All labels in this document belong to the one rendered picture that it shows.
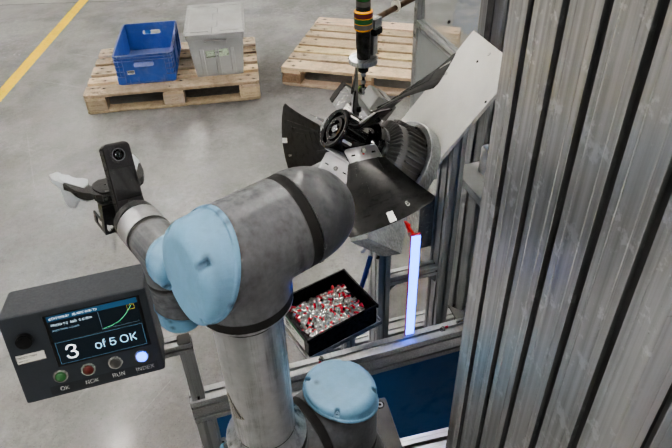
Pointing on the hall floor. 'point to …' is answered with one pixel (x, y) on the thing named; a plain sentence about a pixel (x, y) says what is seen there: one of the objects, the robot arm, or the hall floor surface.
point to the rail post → (208, 434)
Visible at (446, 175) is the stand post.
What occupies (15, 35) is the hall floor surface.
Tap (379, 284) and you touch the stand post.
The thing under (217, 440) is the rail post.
